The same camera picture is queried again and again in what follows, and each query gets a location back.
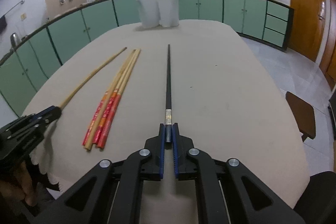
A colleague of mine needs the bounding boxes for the red patterned chopstick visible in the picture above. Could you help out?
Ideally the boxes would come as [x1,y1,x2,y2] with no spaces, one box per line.
[93,49,141,149]
[82,49,136,146]

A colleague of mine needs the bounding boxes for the white twin utensil holder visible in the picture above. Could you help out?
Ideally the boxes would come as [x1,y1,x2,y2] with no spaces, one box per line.
[137,0,179,29]

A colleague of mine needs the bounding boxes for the plain wooden chopstick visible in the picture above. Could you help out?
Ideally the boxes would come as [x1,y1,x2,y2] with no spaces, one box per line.
[59,47,127,110]
[84,49,141,151]

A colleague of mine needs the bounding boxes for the green lower cabinets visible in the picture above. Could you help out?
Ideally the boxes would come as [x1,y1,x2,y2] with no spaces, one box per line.
[1,0,294,115]

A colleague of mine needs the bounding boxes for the black chopstick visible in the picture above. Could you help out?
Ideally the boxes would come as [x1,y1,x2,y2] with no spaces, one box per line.
[165,44,172,143]

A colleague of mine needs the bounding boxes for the dark hanging towel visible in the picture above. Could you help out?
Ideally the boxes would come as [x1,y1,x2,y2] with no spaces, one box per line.
[0,15,7,34]

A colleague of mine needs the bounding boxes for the person's left hand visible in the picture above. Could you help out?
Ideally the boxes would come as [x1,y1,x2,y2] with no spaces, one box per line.
[1,161,37,206]

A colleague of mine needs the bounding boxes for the steel towel rail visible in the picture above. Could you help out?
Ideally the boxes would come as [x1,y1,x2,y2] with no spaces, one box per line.
[2,0,25,16]

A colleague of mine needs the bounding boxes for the steel electric kettle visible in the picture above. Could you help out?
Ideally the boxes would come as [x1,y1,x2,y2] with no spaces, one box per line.
[10,32,21,48]

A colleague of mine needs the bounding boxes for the brown wooden stool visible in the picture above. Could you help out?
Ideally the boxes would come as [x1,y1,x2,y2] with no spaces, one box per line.
[285,92,316,141]

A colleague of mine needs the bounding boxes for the beige tablecloth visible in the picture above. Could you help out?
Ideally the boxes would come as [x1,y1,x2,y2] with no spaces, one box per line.
[22,19,310,208]

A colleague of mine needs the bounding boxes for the brown wooden door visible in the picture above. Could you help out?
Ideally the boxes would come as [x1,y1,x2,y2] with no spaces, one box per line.
[288,0,326,61]

